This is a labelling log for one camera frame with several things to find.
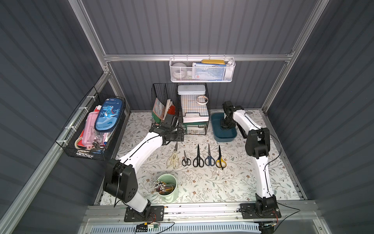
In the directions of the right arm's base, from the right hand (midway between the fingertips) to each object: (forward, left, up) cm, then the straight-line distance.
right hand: (228, 125), depth 105 cm
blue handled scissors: (-26, +15, -4) cm, 31 cm away
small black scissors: (-25, +30, -5) cm, 40 cm away
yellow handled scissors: (-27, +8, -4) cm, 29 cm away
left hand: (-17, +34, +12) cm, 40 cm away
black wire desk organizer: (+15, +47, +18) cm, 53 cm away
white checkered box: (-1, +26, +16) cm, 31 cm away
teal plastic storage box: (-6, +6, -4) cm, 10 cm away
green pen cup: (-42, +38, +9) cm, 57 cm away
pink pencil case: (-29, +74, +27) cm, 84 cm away
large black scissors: (-26, +23, -3) cm, 35 cm away
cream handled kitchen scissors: (-27, +38, -3) cm, 47 cm away
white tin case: (+19, +27, +17) cm, 37 cm away
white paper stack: (+15, +44, +8) cm, 47 cm away
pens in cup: (-47, +40, +13) cm, 63 cm away
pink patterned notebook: (+14, +53, +4) cm, 55 cm away
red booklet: (+7, +41, +8) cm, 43 cm away
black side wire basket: (-33, +79, +31) cm, 91 cm away
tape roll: (+6, +20, +16) cm, 26 cm away
